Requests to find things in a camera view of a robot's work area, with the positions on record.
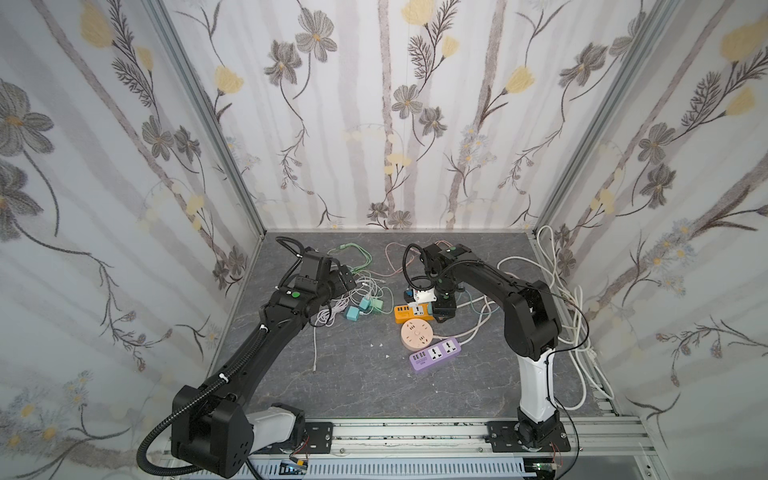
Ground teal charger plug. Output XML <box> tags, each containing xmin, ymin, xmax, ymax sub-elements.
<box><xmin>345</xmin><ymin>306</ymin><xmax>360</xmax><ymax>321</ymax></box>

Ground orange power strip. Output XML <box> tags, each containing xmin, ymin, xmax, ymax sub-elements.
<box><xmin>393</xmin><ymin>302</ymin><xmax>434</xmax><ymax>324</ymax></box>

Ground purple power strip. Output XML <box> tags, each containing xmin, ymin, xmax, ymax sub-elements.
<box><xmin>408</xmin><ymin>337</ymin><xmax>462</xmax><ymax>372</ymax></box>

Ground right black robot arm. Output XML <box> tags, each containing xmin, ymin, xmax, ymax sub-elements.
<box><xmin>402</xmin><ymin>243</ymin><xmax>568</xmax><ymax>452</ymax></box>

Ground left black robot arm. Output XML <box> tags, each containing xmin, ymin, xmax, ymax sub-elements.
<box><xmin>136</xmin><ymin>236</ymin><xmax>356</xmax><ymax>479</ymax></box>

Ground round pink power socket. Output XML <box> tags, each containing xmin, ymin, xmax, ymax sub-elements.
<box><xmin>400</xmin><ymin>318</ymin><xmax>434</xmax><ymax>352</ymax></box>

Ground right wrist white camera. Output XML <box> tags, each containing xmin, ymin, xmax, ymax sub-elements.
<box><xmin>411</xmin><ymin>288</ymin><xmax>437</xmax><ymax>304</ymax></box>

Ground tangled pastel charger cables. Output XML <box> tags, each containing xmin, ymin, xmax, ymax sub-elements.
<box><xmin>307</xmin><ymin>239</ymin><xmax>499</xmax><ymax>373</ymax></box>

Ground white power cords bundle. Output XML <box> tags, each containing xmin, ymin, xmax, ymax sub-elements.
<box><xmin>433</xmin><ymin>224</ymin><xmax>616</xmax><ymax>413</ymax></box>

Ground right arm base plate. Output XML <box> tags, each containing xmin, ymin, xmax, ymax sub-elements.
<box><xmin>485</xmin><ymin>420</ymin><xmax>572</xmax><ymax>453</ymax></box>

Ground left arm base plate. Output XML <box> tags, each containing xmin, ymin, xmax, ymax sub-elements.
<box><xmin>252</xmin><ymin>421</ymin><xmax>334</xmax><ymax>455</ymax></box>

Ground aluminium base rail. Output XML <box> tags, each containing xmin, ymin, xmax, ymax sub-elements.
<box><xmin>235</xmin><ymin>416</ymin><xmax>669</xmax><ymax>479</ymax></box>

